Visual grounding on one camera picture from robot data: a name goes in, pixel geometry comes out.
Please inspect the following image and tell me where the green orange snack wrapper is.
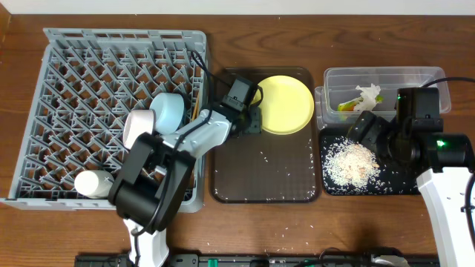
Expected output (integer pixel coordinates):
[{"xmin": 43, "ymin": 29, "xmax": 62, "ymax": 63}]
[{"xmin": 337, "ymin": 96, "xmax": 364, "ymax": 112}]

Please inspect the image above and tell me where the white napkin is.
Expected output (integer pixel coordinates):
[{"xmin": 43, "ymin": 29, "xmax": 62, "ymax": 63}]
[{"xmin": 353, "ymin": 84, "xmax": 383, "ymax": 111}]

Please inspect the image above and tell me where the yellow plate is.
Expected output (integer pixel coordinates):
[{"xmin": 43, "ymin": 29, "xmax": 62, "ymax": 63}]
[{"xmin": 252, "ymin": 75, "xmax": 315, "ymax": 135}]

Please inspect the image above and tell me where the wooden chopstick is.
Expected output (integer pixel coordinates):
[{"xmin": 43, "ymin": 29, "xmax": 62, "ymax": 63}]
[{"xmin": 191, "ymin": 92, "xmax": 201, "ymax": 121}]

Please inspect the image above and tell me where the light blue bowl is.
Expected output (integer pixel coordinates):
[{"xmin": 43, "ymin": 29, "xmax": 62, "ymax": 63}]
[{"xmin": 149, "ymin": 93, "xmax": 185, "ymax": 135}]

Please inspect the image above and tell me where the pink bowl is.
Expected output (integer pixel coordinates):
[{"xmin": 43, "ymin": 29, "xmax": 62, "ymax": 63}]
[{"xmin": 122, "ymin": 110, "xmax": 154, "ymax": 149}]

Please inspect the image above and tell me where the white cup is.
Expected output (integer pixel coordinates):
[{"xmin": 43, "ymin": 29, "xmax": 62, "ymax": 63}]
[{"xmin": 74, "ymin": 170, "xmax": 114, "ymax": 199}]

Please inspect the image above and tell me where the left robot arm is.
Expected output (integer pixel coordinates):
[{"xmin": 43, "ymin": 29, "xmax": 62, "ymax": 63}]
[{"xmin": 108, "ymin": 105, "xmax": 262, "ymax": 266}]

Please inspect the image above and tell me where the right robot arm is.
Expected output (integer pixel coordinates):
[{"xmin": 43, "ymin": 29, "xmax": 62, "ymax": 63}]
[{"xmin": 347, "ymin": 111, "xmax": 474, "ymax": 266}]

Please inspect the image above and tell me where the rice food waste pile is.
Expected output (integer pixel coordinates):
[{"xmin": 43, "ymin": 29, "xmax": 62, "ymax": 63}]
[{"xmin": 322, "ymin": 137, "xmax": 381, "ymax": 188}]

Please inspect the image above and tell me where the grey dishwasher rack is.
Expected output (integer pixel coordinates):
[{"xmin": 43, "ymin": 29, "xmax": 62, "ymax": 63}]
[{"xmin": 2, "ymin": 28, "xmax": 208, "ymax": 211}]

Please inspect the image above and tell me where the black plastic bin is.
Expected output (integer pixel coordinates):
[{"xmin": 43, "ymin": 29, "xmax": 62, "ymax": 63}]
[{"xmin": 319, "ymin": 128, "xmax": 419, "ymax": 196}]

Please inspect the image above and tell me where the clear plastic bin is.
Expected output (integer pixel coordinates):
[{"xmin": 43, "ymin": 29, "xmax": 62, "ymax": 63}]
[{"xmin": 315, "ymin": 66, "xmax": 445, "ymax": 130}]

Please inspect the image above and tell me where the brown serving tray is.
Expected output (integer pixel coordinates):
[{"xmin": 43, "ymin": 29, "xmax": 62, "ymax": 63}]
[{"xmin": 209, "ymin": 66, "xmax": 322, "ymax": 204}]

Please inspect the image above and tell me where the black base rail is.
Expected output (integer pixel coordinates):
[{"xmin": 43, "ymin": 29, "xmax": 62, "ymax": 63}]
[{"xmin": 73, "ymin": 246, "xmax": 439, "ymax": 267}]

